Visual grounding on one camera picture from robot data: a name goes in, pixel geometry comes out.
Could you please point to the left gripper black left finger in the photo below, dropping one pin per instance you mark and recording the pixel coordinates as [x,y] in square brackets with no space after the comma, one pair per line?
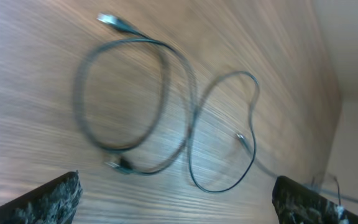
[53,202]

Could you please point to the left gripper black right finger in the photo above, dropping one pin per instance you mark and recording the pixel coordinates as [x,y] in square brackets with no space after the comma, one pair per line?
[294,203]

